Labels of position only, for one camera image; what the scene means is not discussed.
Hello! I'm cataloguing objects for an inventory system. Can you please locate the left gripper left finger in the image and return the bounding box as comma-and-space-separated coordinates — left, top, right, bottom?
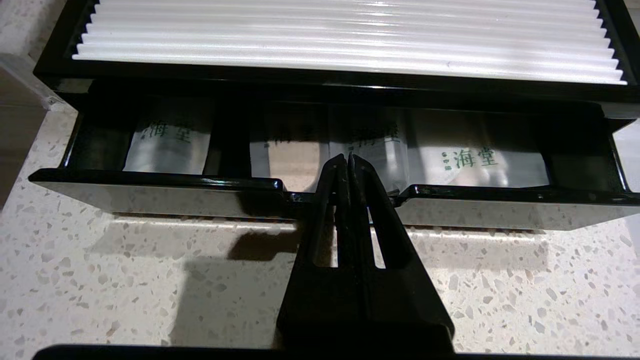
276, 154, 366, 351

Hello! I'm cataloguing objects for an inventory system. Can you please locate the black amenity box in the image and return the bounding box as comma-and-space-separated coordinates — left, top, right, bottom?
32, 0, 640, 121

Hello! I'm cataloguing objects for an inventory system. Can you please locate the clear printed sachet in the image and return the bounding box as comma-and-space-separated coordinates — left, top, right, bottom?
249, 107, 331, 193

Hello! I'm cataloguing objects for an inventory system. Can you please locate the wide white printed sachet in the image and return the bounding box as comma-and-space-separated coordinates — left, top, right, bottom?
407, 109, 551, 189

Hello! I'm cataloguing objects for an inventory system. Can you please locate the white rectangular plate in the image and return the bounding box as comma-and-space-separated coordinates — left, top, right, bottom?
72, 0, 628, 86

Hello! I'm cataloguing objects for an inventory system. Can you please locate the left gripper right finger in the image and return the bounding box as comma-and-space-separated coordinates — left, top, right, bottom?
348, 152, 455, 351

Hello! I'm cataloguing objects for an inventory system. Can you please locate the black amenity tray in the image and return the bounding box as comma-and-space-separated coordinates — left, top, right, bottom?
28, 92, 640, 232

